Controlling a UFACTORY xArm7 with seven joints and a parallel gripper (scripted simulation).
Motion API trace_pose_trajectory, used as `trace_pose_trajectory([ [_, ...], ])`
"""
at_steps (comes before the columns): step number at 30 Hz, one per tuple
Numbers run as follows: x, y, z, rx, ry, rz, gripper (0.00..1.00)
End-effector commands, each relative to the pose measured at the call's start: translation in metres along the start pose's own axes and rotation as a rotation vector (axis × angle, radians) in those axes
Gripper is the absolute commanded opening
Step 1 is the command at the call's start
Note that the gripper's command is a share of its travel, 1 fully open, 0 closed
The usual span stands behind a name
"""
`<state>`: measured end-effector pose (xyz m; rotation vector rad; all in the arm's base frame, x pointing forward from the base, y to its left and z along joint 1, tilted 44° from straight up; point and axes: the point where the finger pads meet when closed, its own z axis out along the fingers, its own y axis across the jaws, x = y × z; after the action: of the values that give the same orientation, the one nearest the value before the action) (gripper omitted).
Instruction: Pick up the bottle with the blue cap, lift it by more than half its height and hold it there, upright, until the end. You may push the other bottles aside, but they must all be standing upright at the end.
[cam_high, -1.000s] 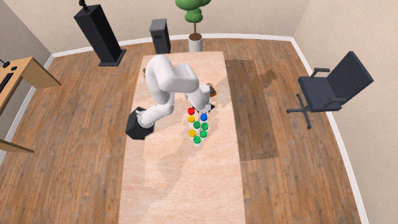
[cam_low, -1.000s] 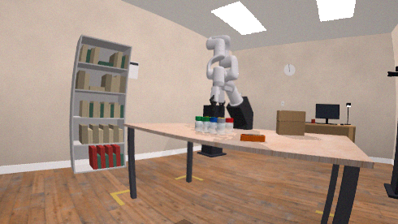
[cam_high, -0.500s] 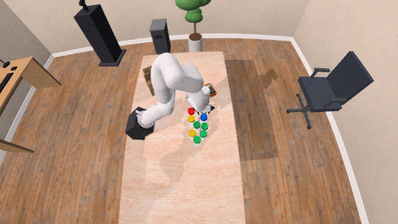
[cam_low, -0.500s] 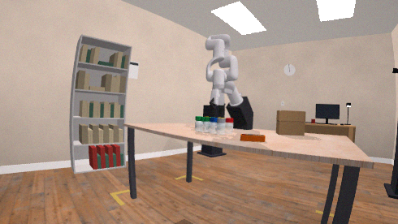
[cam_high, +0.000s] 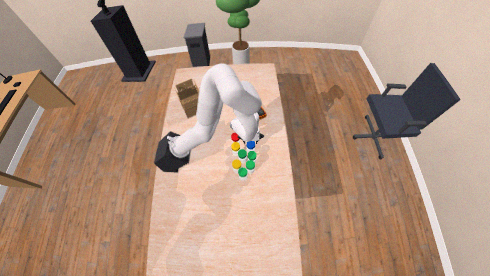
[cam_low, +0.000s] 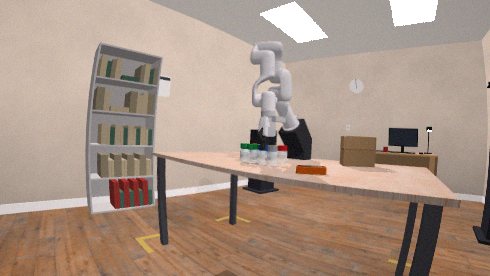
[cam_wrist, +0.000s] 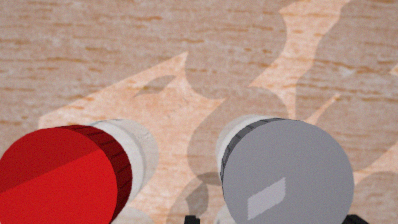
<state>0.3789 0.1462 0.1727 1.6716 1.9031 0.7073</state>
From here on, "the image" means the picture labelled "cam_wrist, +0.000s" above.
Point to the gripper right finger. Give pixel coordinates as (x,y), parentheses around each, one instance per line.
(354,219)

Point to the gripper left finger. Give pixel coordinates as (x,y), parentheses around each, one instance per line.
(191,219)

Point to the red bottle cap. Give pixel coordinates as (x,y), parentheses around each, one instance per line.
(76,174)

